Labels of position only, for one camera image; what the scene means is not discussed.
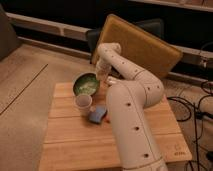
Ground green ceramic bowl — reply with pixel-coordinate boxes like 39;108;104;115
73;73;100;96

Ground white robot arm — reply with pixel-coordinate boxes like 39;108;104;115
96;43;168;171

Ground translucent plastic cup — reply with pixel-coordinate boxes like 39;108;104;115
75;94;92;116

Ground yellow cushioned chair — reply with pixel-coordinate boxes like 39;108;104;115
86;14;183;78

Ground blue sponge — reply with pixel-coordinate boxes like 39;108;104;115
89;106;107;124

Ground orange carrot toy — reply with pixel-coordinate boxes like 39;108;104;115
106;115;110;122

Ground black floor cables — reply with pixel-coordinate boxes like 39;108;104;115
166;79;213;171

